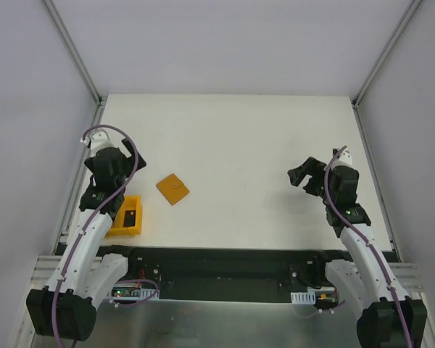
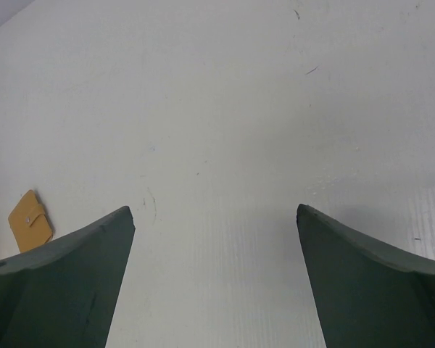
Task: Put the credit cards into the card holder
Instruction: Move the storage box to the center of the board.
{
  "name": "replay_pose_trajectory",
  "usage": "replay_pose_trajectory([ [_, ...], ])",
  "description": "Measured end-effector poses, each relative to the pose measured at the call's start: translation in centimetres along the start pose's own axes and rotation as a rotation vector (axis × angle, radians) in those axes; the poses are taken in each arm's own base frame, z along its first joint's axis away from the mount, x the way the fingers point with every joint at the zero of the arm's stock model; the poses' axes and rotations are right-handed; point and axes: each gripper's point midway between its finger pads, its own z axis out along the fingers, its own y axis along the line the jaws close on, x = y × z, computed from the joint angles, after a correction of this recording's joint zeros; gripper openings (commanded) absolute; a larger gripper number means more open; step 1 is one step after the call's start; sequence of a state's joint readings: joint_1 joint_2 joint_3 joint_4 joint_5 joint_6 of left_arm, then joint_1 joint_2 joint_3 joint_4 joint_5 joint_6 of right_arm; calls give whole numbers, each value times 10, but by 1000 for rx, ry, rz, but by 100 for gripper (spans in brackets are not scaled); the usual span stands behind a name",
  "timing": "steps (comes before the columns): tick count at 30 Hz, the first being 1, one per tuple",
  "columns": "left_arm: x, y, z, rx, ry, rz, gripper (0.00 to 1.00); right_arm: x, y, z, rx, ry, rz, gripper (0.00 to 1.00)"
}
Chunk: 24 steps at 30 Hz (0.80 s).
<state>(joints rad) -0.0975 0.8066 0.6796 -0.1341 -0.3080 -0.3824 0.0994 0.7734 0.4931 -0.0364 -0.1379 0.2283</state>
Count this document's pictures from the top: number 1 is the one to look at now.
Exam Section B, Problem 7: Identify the yellow plastic bin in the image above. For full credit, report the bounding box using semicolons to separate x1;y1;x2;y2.
105;196;143;239

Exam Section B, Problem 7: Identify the orange leather card holder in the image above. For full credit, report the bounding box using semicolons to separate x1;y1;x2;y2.
156;174;189;206

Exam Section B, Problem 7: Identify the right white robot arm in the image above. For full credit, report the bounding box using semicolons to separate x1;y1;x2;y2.
288;150;427;347

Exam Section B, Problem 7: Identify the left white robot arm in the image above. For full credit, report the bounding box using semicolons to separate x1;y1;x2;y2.
26;137;146;344

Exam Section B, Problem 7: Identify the black credit card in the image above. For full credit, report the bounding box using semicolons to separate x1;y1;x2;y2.
123;210;136;228

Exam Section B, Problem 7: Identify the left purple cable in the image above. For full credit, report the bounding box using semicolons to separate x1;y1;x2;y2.
51;125;138;348

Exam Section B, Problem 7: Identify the purple cable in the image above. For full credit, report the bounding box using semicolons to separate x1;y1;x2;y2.
51;125;138;348
322;145;414;348

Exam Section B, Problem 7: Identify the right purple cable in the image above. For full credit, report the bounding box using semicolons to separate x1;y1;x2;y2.
322;145;414;348

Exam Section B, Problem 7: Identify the left aluminium frame post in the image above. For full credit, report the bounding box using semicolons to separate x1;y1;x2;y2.
41;0;104;106

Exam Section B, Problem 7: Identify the aluminium frame post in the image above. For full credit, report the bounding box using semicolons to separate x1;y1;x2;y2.
41;0;104;106
352;0;423;109

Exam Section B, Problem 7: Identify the right aluminium frame post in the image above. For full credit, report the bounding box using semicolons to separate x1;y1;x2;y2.
352;0;423;109

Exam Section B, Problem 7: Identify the right white cable duct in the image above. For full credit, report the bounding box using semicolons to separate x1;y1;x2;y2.
290;291;316;305

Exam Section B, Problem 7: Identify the white cable duct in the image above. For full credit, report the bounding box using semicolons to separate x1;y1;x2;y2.
290;291;316;305
111;287;160;302

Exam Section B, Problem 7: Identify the left aluminium rail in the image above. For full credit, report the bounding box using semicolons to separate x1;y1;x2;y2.
30;255;61;288

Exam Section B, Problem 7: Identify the aluminium rail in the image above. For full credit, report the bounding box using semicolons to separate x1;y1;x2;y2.
30;255;61;288
389;262;424;293

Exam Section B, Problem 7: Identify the right aluminium rail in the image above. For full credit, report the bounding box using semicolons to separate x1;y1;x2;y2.
389;262;424;293

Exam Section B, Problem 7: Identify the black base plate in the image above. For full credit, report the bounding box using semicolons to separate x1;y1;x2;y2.
97;245;351;303

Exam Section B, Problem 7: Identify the left white cable duct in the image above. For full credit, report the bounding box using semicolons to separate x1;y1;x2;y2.
111;287;160;302

